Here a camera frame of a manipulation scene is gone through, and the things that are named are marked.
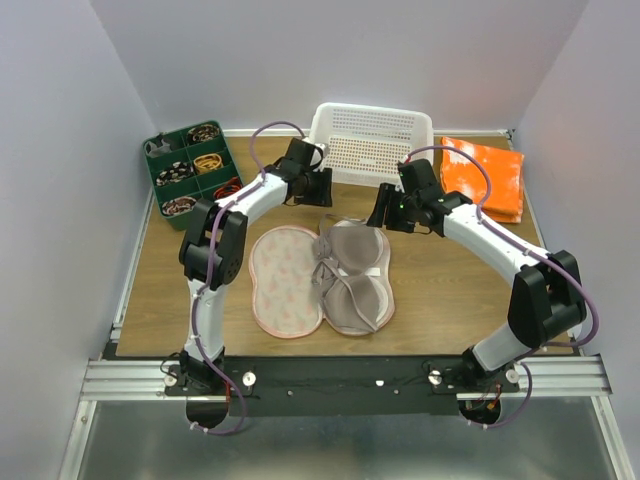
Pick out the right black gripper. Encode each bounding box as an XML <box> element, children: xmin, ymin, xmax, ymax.
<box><xmin>367</xmin><ymin>182</ymin><xmax>420</xmax><ymax>233</ymax></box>

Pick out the white plastic basket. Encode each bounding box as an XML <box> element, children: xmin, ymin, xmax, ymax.
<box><xmin>309</xmin><ymin>102</ymin><xmax>434</xmax><ymax>188</ymax></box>

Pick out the taupe bra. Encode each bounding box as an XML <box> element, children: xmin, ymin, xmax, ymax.
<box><xmin>311</xmin><ymin>214</ymin><xmax>395</xmax><ymax>337</ymax></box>

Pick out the orange white cloth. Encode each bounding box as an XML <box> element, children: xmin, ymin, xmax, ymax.
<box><xmin>440</xmin><ymin>137</ymin><xmax>525</xmax><ymax>224</ymax></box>

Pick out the pink floral laundry bag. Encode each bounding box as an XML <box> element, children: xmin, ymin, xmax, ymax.
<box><xmin>249</xmin><ymin>214</ymin><xmax>395</xmax><ymax>339</ymax></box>

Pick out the green compartment tray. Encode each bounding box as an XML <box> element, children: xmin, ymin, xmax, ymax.
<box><xmin>142</xmin><ymin>120</ymin><xmax>244</xmax><ymax>231</ymax></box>

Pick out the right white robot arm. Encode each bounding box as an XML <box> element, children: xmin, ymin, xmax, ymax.
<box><xmin>367</xmin><ymin>159</ymin><xmax>587</xmax><ymax>392</ymax></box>

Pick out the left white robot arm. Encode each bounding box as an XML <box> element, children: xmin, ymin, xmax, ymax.
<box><xmin>179</xmin><ymin>138</ymin><xmax>332</xmax><ymax>395</ymax></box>

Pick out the black floral scrunchie top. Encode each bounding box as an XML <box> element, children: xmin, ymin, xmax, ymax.
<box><xmin>186</xmin><ymin>123</ymin><xmax>221</xmax><ymax>145</ymax></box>

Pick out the black floral scrunchie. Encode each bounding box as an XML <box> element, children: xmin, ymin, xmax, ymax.
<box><xmin>186</xmin><ymin>123</ymin><xmax>221</xmax><ymax>145</ymax></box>
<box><xmin>160</xmin><ymin>196</ymin><xmax>197</xmax><ymax>217</ymax></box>

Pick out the black floral scrunchie bottom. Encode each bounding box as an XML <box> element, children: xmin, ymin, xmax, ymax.
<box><xmin>160</xmin><ymin>196</ymin><xmax>197</xmax><ymax>217</ymax></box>

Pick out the black white dotted scrunchie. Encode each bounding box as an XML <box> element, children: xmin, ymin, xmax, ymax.
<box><xmin>155</xmin><ymin>162</ymin><xmax>195</xmax><ymax>187</ymax></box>

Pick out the grey item in tray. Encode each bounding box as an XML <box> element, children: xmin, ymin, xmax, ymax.
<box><xmin>143</xmin><ymin>133</ymin><xmax>173</xmax><ymax>158</ymax></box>

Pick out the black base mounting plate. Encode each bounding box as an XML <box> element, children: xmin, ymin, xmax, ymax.
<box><xmin>160</xmin><ymin>352</ymin><xmax>526</xmax><ymax>418</ymax></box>

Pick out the orange black hair tie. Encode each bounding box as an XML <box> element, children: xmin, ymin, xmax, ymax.
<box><xmin>213</xmin><ymin>177</ymin><xmax>244</xmax><ymax>200</ymax></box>

